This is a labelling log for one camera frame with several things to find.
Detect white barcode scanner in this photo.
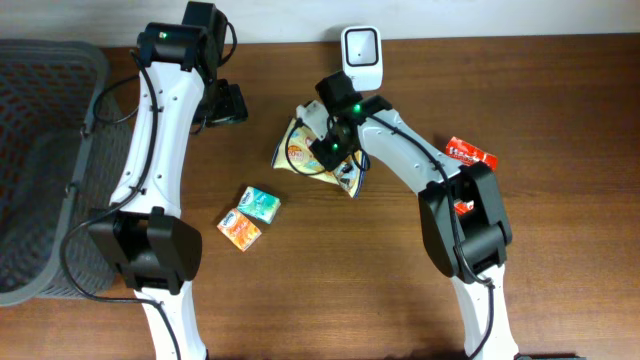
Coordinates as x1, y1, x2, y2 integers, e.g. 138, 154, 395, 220
340, 26, 383, 92

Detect orange tissue pack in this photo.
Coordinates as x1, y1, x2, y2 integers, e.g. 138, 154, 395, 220
217, 208, 262, 252

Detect green tissue pack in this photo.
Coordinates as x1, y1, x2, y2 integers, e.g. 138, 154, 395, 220
237, 186, 281, 224

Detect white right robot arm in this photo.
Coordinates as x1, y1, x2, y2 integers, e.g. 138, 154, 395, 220
297, 71, 519, 359

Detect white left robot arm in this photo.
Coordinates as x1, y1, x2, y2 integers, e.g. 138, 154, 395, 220
88, 1, 248, 359

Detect grey plastic basket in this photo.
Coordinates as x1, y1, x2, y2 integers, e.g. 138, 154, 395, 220
1, 39, 132, 307

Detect red candy bag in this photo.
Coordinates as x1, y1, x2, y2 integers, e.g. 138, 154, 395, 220
445, 137, 498, 215

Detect cream snack bag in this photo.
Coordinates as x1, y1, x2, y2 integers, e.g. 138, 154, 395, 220
271, 118, 365, 198

